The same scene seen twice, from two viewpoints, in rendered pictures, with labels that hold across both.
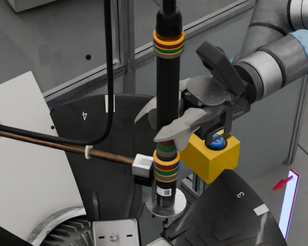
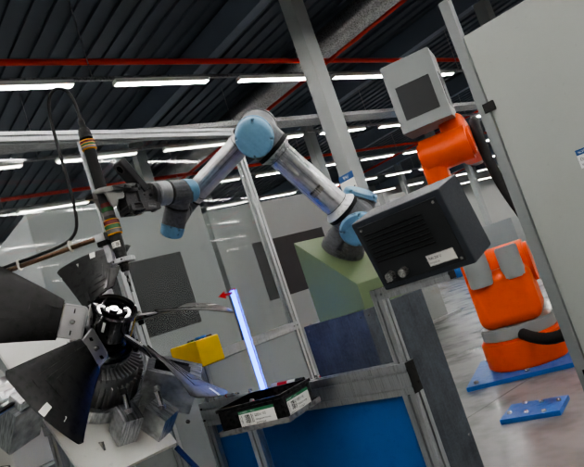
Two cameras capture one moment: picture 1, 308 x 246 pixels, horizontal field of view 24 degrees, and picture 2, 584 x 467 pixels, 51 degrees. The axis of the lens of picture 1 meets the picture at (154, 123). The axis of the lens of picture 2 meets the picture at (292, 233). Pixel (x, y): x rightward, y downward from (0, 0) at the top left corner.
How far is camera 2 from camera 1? 155 cm
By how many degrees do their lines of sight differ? 51
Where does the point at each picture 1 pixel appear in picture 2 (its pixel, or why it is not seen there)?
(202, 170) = (196, 358)
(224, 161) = (209, 347)
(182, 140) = (111, 197)
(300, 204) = not seen: outside the picture
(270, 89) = (165, 188)
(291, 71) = (176, 184)
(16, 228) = not seen: hidden behind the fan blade
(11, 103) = not seen: hidden behind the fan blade
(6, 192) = (36, 344)
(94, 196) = (85, 294)
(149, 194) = (109, 253)
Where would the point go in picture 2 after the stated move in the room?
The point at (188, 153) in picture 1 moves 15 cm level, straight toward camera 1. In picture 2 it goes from (185, 355) to (180, 359)
